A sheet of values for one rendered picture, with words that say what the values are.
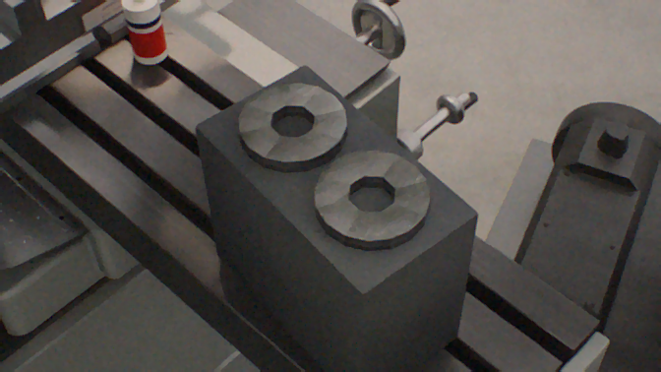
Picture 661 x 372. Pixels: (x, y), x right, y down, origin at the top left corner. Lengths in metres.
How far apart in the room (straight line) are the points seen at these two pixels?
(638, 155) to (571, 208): 0.15
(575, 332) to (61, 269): 0.57
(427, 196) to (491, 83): 1.78
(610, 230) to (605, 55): 1.21
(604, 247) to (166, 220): 0.71
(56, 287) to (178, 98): 0.26
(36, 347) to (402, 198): 0.60
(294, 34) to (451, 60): 1.13
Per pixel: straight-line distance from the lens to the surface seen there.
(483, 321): 0.92
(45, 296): 1.16
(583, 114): 1.65
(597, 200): 1.51
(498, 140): 2.37
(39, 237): 1.09
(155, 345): 1.38
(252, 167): 0.78
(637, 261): 1.49
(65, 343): 1.22
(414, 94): 2.46
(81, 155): 1.07
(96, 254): 1.15
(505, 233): 1.69
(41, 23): 1.13
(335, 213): 0.73
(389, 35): 1.61
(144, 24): 1.11
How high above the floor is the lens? 1.73
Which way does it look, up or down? 50 degrees down
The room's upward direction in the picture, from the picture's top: 1 degrees counter-clockwise
